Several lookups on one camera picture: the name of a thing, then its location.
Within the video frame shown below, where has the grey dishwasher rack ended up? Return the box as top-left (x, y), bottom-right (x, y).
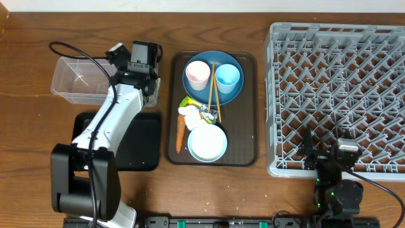
top-left (263, 22), bottom-right (404, 182)

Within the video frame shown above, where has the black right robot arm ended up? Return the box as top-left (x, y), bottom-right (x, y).
top-left (297, 127), bottom-right (363, 227)

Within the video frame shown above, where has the wooden chopstick left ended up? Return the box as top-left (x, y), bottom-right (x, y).
top-left (208, 61), bottom-right (215, 113)

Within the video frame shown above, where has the brown serving tray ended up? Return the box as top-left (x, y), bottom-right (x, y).
top-left (165, 51), bottom-right (259, 167)

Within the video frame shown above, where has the pink cup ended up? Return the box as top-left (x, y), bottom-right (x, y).
top-left (185, 61), bottom-right (211, 91)

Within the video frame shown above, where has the light blue cup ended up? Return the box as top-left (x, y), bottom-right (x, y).
top-left (215, 64), bottom-right (240, 94)

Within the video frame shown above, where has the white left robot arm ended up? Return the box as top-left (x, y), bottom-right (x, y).
top-left (51, 71), bottom-right (161, 227)

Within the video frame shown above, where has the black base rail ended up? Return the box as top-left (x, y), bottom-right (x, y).
top-left (134, 217), bottom-right (380, 228)

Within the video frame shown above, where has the orange carrot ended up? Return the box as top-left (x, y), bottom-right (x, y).
top-left (176, 114), bottom-right (186, 153)

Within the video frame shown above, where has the wooden chopstick right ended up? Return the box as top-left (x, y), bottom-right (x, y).
top-left (213, 72), bottom-right (221, 122)

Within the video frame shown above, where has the wooden chopstick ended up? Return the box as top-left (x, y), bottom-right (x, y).
top-left (208, 61), bottom-right (215, 113)
top-left (213, 72), bottom-right (221, 122)

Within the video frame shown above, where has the clear plastic bin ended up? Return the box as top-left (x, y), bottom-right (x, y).
top-left (51, 57), bottom-right (160, 107)

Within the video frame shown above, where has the dark blue plate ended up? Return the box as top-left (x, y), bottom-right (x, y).
top-left (182, 51), bottom-right (244, 106)

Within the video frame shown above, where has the light blue bowl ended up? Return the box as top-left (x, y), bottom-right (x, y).
top-left (187, 124), bottom-right (228, 163)

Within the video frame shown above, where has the black plastic tray bin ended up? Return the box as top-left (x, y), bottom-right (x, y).
top-left (69, 112), bottom-right (161, 172)

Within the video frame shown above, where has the white tissue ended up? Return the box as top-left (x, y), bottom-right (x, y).
top-left (178, 105), bottom-right (207, 131)

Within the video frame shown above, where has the yellow green snack wrapper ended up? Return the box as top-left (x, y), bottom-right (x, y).
top-left (179, 96), bottom-right (218, 124)

